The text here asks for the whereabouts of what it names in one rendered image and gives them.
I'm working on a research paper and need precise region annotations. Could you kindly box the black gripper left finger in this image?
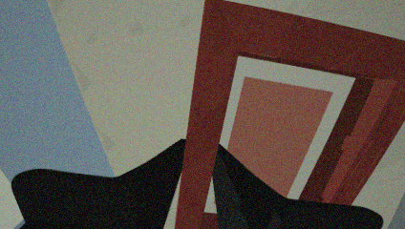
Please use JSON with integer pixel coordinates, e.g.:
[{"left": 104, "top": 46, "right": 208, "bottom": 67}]
[{"left": 11, "top": 138, "right": 186, "bottom": 229}]

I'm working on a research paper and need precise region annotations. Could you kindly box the dark red picture frame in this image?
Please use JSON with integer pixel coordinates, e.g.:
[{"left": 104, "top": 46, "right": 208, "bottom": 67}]
[{"left": 175, "top": 0, "right": 405, "bottom": 229}]

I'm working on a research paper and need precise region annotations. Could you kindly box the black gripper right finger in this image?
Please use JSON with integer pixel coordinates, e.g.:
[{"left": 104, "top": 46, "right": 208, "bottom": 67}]
[{"left": 212, "top": 144, "right": 384, "bottom": 229}]

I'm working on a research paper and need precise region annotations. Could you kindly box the cream flat board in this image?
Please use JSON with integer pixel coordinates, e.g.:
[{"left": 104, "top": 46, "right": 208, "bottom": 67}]
[{"left": 47, "top": 0, "right": 405, "bottom": 229}]

